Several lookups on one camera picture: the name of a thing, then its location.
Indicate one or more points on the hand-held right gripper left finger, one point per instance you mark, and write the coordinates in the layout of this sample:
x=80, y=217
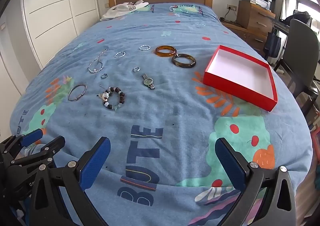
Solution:
x=96, y=163

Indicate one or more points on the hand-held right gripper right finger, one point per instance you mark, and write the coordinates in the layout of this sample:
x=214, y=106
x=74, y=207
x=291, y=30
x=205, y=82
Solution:
x=230, y=164

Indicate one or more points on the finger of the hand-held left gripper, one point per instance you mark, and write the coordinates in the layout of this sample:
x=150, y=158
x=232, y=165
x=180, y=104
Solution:
x=32, y=137
x=53, y=146

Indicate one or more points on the large thin silver bangle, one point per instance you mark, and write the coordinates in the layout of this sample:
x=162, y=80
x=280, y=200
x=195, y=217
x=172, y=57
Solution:
x=69, y=95

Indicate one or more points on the brown beaded earring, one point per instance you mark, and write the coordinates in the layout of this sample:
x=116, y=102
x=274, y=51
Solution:
x=122, y=96

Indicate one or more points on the red and white box lid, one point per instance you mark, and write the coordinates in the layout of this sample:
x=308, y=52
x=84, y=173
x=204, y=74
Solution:
x=240, y=73

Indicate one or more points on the silver wristwatch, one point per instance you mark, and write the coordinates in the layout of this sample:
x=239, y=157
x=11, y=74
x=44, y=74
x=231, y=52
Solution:
x=147, y=81

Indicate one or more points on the dark brown bangle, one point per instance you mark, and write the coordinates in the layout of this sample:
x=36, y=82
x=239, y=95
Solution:
x=176, y=63

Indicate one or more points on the amber bangle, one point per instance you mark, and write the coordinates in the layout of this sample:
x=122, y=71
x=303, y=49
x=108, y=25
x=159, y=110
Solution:
x=158, y=52

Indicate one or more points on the blue printed blanket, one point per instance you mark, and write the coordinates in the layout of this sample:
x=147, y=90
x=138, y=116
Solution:
x=162, y=111

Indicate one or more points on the dark blue bag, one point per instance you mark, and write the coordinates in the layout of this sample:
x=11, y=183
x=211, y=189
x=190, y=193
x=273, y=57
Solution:
x=272, y=44

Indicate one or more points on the low wooden cabinet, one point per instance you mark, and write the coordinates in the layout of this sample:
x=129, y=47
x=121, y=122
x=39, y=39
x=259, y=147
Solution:
x=250, y=37

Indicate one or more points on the white wardrobe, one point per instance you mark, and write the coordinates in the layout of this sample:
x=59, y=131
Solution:
x=50, y=3

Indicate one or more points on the grey chair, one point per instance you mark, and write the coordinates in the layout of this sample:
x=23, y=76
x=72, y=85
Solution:
x=301, y=40

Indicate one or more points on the wooden drawer chest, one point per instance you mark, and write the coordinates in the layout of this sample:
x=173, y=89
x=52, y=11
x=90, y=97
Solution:
x=255, y=19

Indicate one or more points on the glass desk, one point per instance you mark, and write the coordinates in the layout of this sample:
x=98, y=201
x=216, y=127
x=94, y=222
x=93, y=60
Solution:
x=281, y=25

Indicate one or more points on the white printed garment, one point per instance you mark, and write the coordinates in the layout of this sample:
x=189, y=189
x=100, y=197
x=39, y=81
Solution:
x=117, y=11

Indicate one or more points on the black backpack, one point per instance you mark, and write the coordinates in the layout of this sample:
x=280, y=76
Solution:
x=298, y=18

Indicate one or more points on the wall power outlet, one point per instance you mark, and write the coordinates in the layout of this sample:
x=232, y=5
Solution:
x=231, y=7

